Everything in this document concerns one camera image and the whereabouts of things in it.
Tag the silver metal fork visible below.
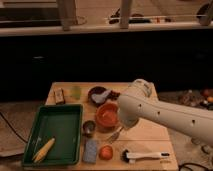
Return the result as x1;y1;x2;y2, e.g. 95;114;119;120
107;127;123;144

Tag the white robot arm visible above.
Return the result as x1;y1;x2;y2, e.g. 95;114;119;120
117;79;213;146

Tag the green plastic tray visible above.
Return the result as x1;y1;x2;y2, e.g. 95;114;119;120
22;104;83;168

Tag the dark brown grape bunch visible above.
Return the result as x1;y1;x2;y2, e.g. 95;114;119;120
108;91;120;101

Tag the dark brown bowl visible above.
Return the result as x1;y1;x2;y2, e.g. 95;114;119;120
87;86;106;107

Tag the white scoop spoon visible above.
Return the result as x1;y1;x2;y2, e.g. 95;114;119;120
91;89;111;103

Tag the orange bowl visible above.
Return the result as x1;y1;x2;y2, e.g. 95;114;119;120
95;103;118;128

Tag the pale green translucent cup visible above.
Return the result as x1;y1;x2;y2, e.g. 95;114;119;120
71;86;81;100

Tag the small metal cup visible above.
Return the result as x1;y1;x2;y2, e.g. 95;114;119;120
83;120;96;137

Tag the small wooden block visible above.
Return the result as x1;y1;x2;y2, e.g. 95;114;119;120
54;88;65;104

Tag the wooden table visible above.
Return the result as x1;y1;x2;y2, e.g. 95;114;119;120
22;82;178;171

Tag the orange fruit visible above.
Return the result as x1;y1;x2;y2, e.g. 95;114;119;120
99;145;113;160

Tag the blue grey sponge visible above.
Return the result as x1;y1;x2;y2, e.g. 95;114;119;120
82;139;98;164

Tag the yellow corn cob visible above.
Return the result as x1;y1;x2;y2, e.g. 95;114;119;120
32;138;55;163

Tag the black cable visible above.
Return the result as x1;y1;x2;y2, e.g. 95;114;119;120
177;162;213;171

